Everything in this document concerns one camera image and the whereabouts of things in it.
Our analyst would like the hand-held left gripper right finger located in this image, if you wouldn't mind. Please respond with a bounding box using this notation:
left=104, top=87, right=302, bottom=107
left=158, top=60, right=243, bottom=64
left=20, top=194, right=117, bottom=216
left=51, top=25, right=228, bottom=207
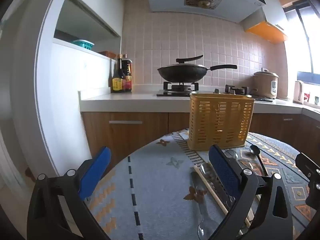
left=209, top=144, right=293, bottom=240

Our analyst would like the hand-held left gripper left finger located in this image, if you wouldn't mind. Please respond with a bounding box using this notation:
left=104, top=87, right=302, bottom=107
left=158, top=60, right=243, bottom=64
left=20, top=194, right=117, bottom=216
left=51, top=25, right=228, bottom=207
left=27, top=146, right=111, bottom=240

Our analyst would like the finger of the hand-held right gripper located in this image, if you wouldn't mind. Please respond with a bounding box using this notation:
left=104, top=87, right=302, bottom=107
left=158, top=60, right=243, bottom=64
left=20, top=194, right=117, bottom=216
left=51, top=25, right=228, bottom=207
left=295, top=152, right=320, bottom=207

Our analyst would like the clear plastic spoon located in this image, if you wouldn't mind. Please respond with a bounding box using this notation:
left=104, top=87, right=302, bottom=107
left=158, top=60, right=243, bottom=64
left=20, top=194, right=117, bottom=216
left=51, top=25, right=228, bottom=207
left=199, top=162, right=237, bottom=208
left=223, top=149, right=239, bottom=161
left=191, top=171, right=218, bottom=239

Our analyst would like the wooden chopstick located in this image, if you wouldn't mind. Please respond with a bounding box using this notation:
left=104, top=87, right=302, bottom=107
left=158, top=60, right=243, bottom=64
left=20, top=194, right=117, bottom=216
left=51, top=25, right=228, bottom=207
left=192, top=166, right=229, bottom=215
left=237, top=206, right=254, bottom=235

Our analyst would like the black spoon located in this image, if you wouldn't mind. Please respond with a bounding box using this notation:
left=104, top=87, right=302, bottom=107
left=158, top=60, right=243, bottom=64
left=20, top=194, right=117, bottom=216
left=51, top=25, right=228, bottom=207
left=249, top=145, right=269, bottom=177

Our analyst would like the yellow slotted plastic utensil basket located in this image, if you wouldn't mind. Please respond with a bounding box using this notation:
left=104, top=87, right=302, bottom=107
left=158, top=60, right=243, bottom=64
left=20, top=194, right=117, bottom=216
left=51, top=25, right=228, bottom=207
left=187, top=93, right=255, bottom=151

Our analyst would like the wooden base cabinet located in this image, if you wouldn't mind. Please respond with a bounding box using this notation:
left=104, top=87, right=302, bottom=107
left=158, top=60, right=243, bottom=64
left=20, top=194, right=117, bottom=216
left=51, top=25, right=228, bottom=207
left=81, top=112, right=320, bottom=170

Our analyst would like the white electric kettle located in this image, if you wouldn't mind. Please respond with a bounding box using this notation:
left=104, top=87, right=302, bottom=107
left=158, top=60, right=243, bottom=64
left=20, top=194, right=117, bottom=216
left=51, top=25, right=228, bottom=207
left=293, top=80, right=305, bottom=105

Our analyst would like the white kitchen countertop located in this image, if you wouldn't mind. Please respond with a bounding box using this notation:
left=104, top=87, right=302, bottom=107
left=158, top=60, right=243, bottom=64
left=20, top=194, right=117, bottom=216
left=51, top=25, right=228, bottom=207
left=78, top=84, right=320, bottom=115

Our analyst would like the dark bottle with yellow label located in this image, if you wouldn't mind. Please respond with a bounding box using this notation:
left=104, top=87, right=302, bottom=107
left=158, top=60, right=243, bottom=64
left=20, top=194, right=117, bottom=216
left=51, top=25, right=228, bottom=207
left=111, top=54, right=126, bottom=93

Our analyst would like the beige rice cooker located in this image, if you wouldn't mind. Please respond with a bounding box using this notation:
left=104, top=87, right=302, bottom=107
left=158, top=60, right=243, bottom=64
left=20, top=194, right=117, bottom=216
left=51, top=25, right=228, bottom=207
left=252, top=68, right=279, bottom=99

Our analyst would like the black gas stove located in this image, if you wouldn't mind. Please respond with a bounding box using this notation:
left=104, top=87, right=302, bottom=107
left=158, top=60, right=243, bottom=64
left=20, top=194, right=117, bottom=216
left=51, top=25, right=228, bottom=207
left=157, top=81, right=274, bottom=103

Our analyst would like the dark bottle with red label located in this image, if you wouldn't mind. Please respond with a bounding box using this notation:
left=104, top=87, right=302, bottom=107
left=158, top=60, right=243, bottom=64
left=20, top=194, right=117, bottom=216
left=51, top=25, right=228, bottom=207
left=122, top=54, right=132, bottom=92

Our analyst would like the black wok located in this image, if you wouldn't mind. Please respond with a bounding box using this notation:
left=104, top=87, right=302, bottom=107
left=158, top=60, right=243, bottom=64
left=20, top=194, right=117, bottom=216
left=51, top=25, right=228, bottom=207
left=157, top=64, right=237, bottom=83

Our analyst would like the black wok lid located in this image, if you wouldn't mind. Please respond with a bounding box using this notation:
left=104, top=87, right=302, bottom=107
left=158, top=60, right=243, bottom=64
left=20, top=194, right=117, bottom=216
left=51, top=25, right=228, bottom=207
left=160, top=55, right=207, bottom=68

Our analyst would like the window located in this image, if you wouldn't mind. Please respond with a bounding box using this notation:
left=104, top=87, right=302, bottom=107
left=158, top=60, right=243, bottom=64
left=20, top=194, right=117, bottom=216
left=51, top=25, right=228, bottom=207
left=282, top=0, right=320, bottom=75

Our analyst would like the teal plastic basket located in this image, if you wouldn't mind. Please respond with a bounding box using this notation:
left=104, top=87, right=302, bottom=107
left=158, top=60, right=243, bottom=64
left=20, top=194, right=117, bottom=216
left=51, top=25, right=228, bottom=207
left=72, top=39, right=95, bottom=50

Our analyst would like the grey range hood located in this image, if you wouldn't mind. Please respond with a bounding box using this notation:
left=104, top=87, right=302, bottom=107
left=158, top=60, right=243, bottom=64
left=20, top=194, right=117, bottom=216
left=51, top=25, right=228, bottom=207
left=144, top=0, right=266, bottom=23

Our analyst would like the orange wall cabinet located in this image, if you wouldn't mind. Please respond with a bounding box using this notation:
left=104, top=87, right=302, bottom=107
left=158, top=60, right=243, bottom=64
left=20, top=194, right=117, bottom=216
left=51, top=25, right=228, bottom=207
left=244, top=21, right=288, bottom=43

